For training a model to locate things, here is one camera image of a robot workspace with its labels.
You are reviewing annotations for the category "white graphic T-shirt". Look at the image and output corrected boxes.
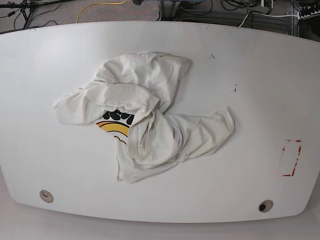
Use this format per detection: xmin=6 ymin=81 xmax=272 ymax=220
xmin=53 ymin=52 xmax=235 ymax=183

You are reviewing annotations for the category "red tape rectangle marking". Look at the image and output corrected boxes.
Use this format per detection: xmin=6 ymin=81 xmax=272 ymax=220
xmin=278 ymin=139 xmax=303 ymax=177

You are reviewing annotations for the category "black tripod stand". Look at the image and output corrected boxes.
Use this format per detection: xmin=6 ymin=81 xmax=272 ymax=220
xmin=0 ymin=0 xmax=73 ymax=30

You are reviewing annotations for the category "white power strip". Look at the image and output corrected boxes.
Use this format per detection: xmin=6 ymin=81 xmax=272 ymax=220
xmin=297 ymin=6 xmax=320 ymax=20

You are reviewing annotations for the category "yellow cable on floor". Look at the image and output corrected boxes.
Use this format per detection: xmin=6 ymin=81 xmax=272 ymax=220
xmin=76 ymin=0 xmax=127 ymax=24

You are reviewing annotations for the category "right table cable grommet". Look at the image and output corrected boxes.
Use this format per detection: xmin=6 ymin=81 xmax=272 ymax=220
xmin=258 ymin=199 xmax=274 ymax=213

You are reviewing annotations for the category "table cable grommet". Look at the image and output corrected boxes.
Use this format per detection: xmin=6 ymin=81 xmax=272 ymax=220
xmin=39 ymin=190 xmax=54 ymax=204
xmin=258 ymin=199 xmax=274 ymax=213

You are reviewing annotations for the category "left table cable grommet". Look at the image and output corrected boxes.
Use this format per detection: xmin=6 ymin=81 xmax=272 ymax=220
xmin=39 ymin=190 xmax=54 ymax=204

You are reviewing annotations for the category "aluminium frame rack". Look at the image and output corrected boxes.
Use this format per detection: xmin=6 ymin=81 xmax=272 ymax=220
xmin=157 ymin=0 xmax=300 ymax=37

